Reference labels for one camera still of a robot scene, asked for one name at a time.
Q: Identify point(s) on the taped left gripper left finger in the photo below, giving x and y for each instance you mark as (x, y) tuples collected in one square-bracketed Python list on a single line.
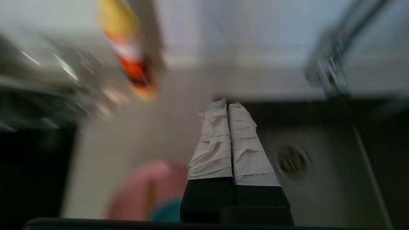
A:
[(212, 150)]

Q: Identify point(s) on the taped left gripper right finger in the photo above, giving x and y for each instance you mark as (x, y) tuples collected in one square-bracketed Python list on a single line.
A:
[(249, 153)]

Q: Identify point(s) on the orange detergent bottle yellow cap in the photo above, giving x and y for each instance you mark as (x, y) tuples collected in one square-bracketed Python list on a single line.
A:
[(127, 48)]

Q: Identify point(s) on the metal sink drain strainer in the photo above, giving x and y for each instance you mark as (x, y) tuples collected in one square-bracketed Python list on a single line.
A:
[(292, 161)]

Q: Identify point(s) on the stainless steel sink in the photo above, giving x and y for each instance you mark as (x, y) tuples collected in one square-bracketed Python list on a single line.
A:
[(335, 191)]

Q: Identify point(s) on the teal blue bowl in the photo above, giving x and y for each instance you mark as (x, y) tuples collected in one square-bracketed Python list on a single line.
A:
[(169, 210)]

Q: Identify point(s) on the pink round plate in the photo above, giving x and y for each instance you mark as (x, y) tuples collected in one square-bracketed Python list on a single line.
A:
[(134, 191)]

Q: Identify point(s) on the chrome faucet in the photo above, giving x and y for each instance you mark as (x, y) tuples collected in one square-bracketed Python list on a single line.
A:
[(332, 67)]

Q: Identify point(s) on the clear glass pot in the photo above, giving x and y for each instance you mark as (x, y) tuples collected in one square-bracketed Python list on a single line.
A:
[(48, 80)]

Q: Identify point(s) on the black induction cooktop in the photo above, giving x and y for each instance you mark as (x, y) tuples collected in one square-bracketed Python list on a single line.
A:
[(32, 175)]

